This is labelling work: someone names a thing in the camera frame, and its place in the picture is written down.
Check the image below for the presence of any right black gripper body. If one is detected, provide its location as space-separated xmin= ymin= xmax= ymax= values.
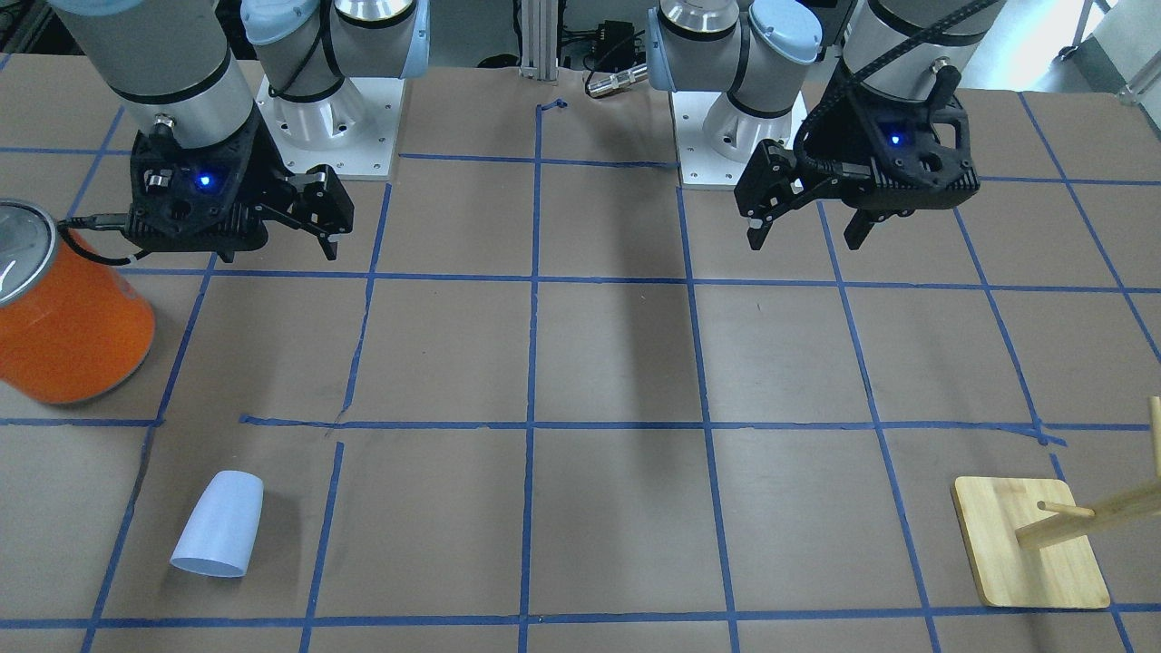
xmin=121 ymin=117 xmax=354 ymax=253

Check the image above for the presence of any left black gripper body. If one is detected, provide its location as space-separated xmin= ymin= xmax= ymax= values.
xmin=733 ymin=98 xmax=981 ymax=228

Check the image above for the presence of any light blue plastic cup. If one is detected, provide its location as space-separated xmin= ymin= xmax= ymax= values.
xmin=170 ymin=471 xmax=264 ymax=579

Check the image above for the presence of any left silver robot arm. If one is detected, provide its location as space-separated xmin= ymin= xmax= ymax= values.
xmin=644 ymin=1 xmax=1002 ymax=249

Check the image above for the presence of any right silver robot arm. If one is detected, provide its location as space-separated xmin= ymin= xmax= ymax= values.
xmin=53 ymin=1 xmax=430 ymax=266

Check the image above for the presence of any wooden cup rack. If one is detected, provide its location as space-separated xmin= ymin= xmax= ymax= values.
xmin=951 ymin=396 xmax=1161 ymax=609

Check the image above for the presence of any orange cylindrical can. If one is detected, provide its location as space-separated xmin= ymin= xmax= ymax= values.
xmin=1 ymin=199 xmax=156 ymax=404

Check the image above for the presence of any black braided cable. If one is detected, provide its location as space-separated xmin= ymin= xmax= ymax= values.
xmin=793 ymin=0 xmax=990 ymax=173

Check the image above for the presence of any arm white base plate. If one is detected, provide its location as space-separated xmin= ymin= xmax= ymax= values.
xmin=670 ymin=92 xmax=807 ymax=191
xmin=255 ymin=77 xmax=406 ymax=181

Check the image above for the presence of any black usb cable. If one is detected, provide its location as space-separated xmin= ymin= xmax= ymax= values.
xmin=58 ymin=214 xmax=156 ymax=267

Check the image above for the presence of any aluminium frame post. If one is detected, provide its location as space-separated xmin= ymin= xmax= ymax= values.
xmin=519 ymin=0 xmax=558 ymax=82

